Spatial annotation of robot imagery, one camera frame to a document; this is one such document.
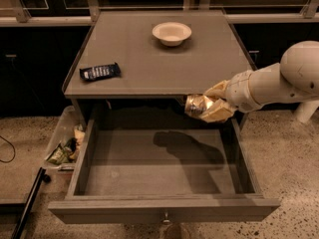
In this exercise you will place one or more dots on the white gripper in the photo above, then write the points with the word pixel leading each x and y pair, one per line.
pixel 239 91

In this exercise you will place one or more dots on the white window frame rail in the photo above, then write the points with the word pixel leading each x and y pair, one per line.
pixel 87 12

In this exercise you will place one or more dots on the orange soda can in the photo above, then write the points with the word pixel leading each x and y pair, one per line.
pixel 196 105

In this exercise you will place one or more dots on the metal drawer knob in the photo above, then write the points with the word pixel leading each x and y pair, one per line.
pixel 166 220

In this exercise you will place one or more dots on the yellow snack bag in bin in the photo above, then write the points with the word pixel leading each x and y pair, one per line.
pixel 76 142

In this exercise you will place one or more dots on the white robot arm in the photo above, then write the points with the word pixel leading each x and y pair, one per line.
pixel 295 79

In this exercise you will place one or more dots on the black bar on floor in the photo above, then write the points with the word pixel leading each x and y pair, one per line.
pixel 40 178

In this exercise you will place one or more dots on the grey cabinet with counter top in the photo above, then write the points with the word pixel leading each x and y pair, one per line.
pixel 213 53

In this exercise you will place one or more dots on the dark blue snack bar wrapper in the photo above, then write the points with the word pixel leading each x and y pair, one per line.
pixel 102 72

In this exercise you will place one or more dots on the clear plastic bin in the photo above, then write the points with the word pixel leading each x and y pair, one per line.
pixel 62 135

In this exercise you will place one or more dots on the white bowl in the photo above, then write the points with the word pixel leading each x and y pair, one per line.
pixel 171 34

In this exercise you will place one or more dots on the green snack bag in bin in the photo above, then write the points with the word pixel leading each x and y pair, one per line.
pixel 59 155

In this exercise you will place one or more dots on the open grey top drawer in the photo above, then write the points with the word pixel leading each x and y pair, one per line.
pixel 137 163

